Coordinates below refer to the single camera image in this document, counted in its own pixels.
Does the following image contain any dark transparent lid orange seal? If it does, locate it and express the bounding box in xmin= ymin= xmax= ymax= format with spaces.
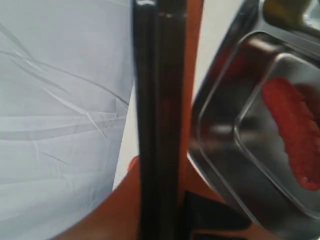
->
xmin=132 ymin=0 xmax=204 ymax=240

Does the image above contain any red toy sausage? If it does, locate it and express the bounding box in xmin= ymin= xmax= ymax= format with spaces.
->
xmin=261 ymin=77 xmax=320 ymax=191

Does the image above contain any steel two-compartment lunch box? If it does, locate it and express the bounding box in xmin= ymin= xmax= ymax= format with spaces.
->
xmin=188 ymin=0 xmax=320 ymax=238

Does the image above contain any blue-grey backdrop cloth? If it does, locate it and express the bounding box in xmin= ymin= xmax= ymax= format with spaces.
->
xmin=0 ymin=0 xmax=134 ymax=240

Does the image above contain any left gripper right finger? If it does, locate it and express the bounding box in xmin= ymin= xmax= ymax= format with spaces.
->
xmin=183 ymin=158 xmax=280 ymax=240

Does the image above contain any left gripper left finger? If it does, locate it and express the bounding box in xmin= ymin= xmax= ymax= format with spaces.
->
xmin=53 ymin=156 xmax=141 ymax=240

